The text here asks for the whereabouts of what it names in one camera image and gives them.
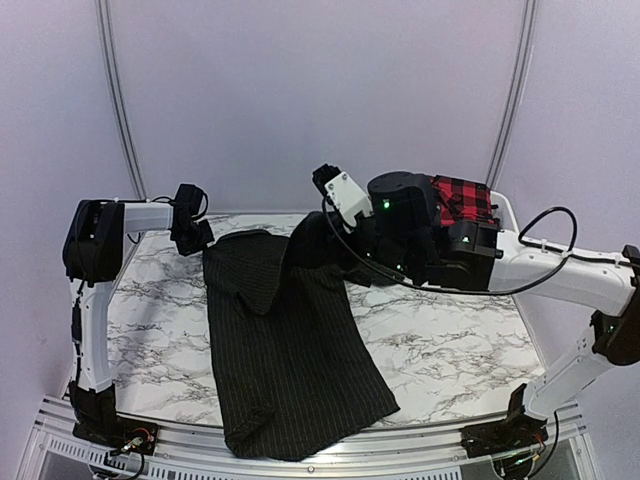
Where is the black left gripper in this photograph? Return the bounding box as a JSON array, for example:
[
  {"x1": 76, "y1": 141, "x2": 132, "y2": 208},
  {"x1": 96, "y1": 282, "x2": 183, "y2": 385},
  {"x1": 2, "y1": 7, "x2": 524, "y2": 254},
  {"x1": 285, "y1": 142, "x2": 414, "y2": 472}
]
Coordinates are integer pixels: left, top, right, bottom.
[{"x1": 172, "y1": 219, "x2": 213, "y2": 256}]

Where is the black pinstriped long sleeve shirt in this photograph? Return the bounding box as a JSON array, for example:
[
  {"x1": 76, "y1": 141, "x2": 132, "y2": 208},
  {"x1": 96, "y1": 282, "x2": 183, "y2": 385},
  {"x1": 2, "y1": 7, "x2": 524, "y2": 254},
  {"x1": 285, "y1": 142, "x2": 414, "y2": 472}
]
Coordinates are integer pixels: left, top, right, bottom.
[{"x1": 203, "y1": 212, "x2": 399, "y2": 461}]

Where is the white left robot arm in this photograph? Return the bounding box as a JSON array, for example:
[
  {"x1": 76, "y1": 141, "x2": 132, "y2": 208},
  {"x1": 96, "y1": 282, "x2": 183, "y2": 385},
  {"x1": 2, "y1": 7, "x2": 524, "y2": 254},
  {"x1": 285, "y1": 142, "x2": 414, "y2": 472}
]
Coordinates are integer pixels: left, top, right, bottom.
[{"x1": 62, "y1": 184, "x2": 214, "y2": 445}]

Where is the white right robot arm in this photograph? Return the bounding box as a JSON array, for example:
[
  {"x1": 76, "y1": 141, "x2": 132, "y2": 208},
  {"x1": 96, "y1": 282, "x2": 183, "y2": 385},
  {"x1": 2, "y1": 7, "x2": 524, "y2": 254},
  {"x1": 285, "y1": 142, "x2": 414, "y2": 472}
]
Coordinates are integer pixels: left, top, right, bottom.
[{"x1": 347, "y1": 170, "x2": 639, "y2": 426}]

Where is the red black plaid shirt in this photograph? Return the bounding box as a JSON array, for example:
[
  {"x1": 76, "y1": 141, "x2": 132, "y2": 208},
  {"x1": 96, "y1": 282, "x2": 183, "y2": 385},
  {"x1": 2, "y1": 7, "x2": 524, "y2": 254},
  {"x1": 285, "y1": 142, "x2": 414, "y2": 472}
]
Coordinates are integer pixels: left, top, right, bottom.
[{"x1": 431, "y1": 175, "x2": 498, "y2": 226}]

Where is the white plastic bin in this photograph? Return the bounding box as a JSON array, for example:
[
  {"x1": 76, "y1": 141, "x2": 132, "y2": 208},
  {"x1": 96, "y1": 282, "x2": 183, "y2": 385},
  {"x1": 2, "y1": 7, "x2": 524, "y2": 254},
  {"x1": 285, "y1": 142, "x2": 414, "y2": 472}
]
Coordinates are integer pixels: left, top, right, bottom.
[{"x1": 490, "y1": 190, "x2": 520, "y2": 233}]

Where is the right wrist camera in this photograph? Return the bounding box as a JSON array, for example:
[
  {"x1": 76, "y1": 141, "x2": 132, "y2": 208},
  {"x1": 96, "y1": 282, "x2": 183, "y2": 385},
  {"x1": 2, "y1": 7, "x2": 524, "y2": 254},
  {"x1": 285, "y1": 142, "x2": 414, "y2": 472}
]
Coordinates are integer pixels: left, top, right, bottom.
[{"x1": 312, "y1": 164, "x2": 373, "y2": 233}]

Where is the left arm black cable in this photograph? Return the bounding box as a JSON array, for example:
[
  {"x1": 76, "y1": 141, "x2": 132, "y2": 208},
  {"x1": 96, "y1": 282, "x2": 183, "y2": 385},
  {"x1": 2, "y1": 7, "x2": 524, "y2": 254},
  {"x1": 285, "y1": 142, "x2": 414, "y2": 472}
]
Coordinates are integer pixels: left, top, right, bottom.
[{"x1": 69, "y1": 197, "x2": 211, "y2": 361}]

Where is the right aluminium corner post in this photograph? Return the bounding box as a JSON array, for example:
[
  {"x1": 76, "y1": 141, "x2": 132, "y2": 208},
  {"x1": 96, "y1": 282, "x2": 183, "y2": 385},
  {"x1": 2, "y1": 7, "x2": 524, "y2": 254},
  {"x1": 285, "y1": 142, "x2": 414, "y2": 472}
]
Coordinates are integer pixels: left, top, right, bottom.
[{"x1": 485, "y1": 0, "x2": 539, "y2": 189}]

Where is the aluminium corner post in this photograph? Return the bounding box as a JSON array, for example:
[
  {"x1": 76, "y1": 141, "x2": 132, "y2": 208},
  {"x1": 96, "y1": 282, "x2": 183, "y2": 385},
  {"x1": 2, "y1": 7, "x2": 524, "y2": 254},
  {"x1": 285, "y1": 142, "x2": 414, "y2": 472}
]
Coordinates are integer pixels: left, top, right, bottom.
[
  {"x1": 94, "y1": 0, "x2": 148, "y2": 199},
  {"x1": 485, "y1": 0, "x2": 539, "y2": 189}
]

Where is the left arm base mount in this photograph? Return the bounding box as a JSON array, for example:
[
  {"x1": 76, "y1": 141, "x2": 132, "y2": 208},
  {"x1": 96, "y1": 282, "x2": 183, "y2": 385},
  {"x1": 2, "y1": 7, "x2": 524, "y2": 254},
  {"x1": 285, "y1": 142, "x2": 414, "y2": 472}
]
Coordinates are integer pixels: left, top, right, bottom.
[{"x1": 73, "y1": 409, "x2": 159, "y2": 455}]

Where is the aluminium front frame rail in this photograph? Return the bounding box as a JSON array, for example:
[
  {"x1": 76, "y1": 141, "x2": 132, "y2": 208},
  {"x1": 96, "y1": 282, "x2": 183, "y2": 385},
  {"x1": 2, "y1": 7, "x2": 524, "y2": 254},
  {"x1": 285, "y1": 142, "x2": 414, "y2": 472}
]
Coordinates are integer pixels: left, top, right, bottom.
[{"x1": 29, "y1": 399, "x2": 601, "y2": 480}]

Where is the left aluminium corner post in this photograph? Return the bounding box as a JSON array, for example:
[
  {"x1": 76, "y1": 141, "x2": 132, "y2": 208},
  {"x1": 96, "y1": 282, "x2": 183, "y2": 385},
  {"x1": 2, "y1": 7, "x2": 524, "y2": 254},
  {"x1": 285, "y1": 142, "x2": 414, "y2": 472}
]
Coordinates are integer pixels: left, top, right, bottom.
[{"x1": 94, "y1": 0, "x2": 148, "y2": 199}]

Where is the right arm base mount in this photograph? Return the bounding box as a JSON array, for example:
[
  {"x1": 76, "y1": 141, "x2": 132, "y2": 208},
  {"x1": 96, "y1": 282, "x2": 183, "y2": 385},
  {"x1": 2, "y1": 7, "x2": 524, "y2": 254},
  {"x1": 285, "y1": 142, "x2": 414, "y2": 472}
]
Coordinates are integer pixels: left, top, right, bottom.
[{"x1": 461, "y1": 405, "x2": 548, "y2": 458}]

